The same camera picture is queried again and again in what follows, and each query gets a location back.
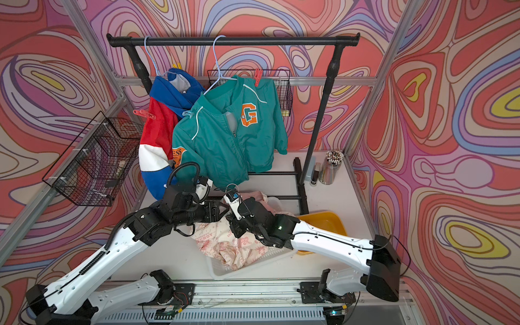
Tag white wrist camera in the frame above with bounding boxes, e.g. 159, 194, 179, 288
195, 177, 213, 202
223, 190, 242, 220

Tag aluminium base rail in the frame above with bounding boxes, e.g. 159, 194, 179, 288
100, 278, 419, 324

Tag yellow plastic tray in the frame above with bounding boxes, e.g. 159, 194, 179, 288
299, 211, 347, 236

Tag small black bottle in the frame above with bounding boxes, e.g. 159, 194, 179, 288
310, 162, 321, 186

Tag light blue hanger green jacket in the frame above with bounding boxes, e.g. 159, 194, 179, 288
203, 35, 236, 96

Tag light blue clothespin green jacket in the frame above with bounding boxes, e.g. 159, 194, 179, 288
182, 110, 194, 118

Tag green kids jacket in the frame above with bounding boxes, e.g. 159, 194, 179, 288
172, 76, 288, 190

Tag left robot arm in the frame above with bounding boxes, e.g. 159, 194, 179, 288
26, 184, 229, 324

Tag cup of pencils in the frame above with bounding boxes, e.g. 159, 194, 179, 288
318, 150, 344, 185

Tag pink patterned kids jacket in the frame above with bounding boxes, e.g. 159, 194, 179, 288
191, 211, 269, 271

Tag black wire basket back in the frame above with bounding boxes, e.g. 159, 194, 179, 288
222, 67, 293, 118

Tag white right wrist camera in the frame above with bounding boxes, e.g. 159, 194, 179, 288
223, 190, 242, 220

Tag blue red white jacket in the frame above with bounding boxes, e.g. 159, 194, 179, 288
138, 68, 204, 200

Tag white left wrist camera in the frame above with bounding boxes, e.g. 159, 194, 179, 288
195, 177, 213, 202

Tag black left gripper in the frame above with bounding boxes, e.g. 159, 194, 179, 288
171, 199, 230, 229

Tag red clothespin on green jacket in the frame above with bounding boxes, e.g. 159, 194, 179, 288
253, 69, 264, 87

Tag red clothespin on blue jacket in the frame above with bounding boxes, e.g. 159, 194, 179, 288
133, 109, 156, 120

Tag black wire basket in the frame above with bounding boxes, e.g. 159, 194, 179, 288
222, 67, 293, 118
42, 112, 143, 207

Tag black clothes rack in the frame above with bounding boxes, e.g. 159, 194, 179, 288
106, 33, 361, 215

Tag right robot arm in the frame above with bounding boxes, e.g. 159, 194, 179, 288
224, 196, 402, 302

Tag black wire basket left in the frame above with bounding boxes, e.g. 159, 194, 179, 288
42, 112, 143, 207

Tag white perforated plastic basket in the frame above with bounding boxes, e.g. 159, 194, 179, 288
204, 196, 299, 279

